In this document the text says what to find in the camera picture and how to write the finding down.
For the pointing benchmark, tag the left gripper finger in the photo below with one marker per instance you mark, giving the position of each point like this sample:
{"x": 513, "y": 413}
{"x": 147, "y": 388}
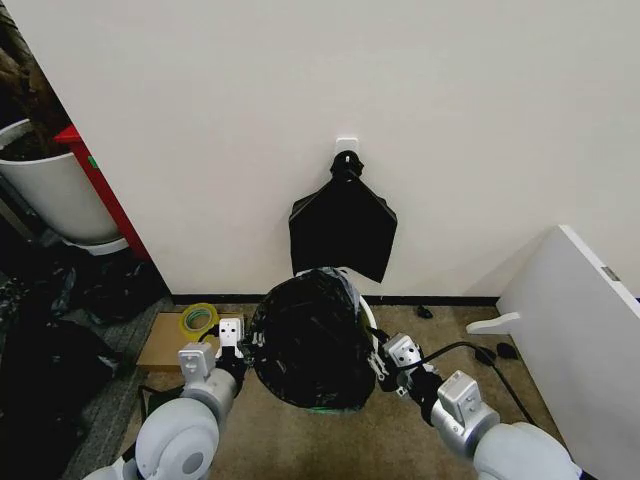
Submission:
{"x": 257, "y": 338}
{"x": 246, "y": 351}

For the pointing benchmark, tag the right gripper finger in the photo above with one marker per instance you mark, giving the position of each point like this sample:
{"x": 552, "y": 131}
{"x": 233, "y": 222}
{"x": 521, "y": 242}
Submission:
{"x": 376, "y": 352}
{"x": 386, "y": 379}

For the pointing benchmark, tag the black garbage bag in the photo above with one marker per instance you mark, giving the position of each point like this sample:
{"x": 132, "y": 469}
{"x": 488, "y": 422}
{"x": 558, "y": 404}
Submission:
{"x": 310, "y": 340}

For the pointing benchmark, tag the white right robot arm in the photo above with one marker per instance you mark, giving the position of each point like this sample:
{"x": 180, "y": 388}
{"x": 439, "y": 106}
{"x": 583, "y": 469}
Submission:
{"x": 505, "y": 445}

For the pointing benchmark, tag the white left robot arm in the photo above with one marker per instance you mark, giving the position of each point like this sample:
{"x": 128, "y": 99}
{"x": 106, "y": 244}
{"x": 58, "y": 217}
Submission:
{"x": 175, "y": 435}

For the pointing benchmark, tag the yellow-green tape roll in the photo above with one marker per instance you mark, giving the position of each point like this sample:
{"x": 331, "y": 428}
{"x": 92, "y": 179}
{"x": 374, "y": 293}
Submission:
{"x": 199, "y": 318}

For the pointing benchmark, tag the small black scrap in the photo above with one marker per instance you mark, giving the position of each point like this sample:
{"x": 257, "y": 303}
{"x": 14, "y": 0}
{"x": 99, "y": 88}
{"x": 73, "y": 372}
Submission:
{"x": 424, "y": 311}

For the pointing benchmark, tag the flat brown cardboard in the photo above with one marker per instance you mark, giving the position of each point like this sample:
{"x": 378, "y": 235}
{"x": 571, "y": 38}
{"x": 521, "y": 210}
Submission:
{"x": 165, "y": 345}

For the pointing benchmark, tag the black plug block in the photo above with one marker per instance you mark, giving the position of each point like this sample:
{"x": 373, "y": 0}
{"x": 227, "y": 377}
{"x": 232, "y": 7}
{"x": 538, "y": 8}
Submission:
{"x": 506, "y": 350}

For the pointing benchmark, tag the hanging folded black bags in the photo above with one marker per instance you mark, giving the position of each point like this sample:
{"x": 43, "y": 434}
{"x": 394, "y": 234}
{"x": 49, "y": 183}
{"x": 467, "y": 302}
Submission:
{"x": 340, "y": 230}

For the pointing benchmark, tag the white board panel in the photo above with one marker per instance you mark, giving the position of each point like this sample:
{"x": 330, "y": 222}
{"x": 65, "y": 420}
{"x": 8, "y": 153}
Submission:
{"x": 570, "y": 340}

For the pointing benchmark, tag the white pot saucer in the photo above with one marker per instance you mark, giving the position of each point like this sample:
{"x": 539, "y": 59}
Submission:
{"x": 100, "y": 246}

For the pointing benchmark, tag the pile of black bags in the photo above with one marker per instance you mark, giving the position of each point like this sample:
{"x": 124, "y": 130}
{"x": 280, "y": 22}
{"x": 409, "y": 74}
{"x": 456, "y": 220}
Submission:
{"x": 45, "y": 350}

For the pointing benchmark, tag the red cabinet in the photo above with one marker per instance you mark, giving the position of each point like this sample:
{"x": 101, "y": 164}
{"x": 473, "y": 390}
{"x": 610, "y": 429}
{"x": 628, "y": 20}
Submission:
{"x": 105, "y": 195}

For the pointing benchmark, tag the silver metal hinge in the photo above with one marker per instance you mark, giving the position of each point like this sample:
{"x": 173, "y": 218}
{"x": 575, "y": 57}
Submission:
{"x": 611, "y": 273}

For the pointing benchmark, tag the large white plant pot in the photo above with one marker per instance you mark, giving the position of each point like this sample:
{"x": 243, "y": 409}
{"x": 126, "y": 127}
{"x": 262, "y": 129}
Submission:
{"x": 55, "y": 195}

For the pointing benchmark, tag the brown plant trunk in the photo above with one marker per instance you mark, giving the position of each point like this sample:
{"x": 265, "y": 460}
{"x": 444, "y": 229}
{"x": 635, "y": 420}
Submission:
{"x": 25, "y": 75}

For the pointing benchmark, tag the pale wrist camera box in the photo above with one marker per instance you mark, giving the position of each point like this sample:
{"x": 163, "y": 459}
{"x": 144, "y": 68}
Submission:
{"x": 404, "y": 351}
{"x": 231, "y": 334}

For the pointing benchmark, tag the white curved bracket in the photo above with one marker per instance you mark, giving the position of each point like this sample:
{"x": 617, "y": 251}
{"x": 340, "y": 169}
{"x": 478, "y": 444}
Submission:
{"x": 492, "y": 323}

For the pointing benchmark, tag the white wall hook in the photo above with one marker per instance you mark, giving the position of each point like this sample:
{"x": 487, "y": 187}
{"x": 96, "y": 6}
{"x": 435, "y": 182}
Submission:
{"x": 347, "y": 144}

